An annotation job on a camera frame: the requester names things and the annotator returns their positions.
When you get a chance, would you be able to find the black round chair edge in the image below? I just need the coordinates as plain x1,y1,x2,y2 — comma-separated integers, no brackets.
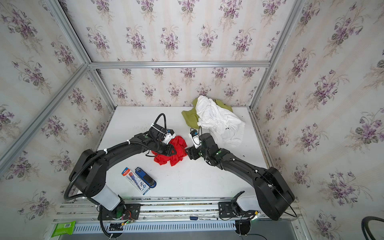
361,216,384,240

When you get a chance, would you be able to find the red cloth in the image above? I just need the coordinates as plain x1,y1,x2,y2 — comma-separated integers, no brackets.
152,136,188,167

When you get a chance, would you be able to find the white cloth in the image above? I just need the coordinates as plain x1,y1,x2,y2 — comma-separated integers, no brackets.
195,96,245,147

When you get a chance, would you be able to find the white marker package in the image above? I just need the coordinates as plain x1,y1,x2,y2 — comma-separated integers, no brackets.
122,168,150,196

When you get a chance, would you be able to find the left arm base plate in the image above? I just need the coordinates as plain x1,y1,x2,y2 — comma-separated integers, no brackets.
98,204,142,221

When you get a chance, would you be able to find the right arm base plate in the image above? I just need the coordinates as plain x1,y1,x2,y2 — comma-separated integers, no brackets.
218,202,259,220

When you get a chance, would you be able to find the green cloth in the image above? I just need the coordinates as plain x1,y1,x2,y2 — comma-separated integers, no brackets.
182,98,233,129

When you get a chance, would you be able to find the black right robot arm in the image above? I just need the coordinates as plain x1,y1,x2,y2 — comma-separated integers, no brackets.
186,133,295,221

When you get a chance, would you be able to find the blue pen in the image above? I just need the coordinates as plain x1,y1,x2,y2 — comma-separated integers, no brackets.
190,216,217,221

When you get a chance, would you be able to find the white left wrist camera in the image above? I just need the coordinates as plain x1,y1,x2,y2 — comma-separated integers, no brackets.
150,124,176,145

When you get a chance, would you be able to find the blue stapler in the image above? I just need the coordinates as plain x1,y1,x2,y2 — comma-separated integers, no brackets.
135,167,157,189

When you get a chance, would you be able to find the white vented cable duct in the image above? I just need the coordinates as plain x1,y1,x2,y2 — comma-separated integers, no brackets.
71,220,238,235

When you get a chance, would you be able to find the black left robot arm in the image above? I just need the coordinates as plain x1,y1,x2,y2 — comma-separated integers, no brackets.
64,113,177,212

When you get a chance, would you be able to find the green wipes pack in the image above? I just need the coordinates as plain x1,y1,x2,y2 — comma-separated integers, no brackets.
51,221,76,238

